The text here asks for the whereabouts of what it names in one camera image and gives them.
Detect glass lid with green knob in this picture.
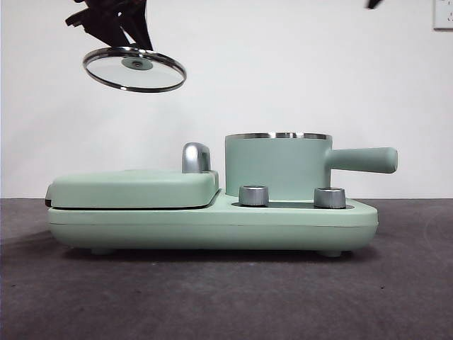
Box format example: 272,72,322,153
82,46,188,94

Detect mint green breakfast machine base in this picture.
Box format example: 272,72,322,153
47,187,379,256

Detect white wall socket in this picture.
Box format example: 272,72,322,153
432,0,453,31

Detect silver control knob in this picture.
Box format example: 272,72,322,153
313,186,346,210
239,184,268,208

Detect silver grill lid handle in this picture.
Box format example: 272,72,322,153
181,142,214,175

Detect mint green pot with handle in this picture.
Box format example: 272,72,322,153
224,131,398,199

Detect mint green hinged grill lid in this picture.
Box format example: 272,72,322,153
43,169,221,211

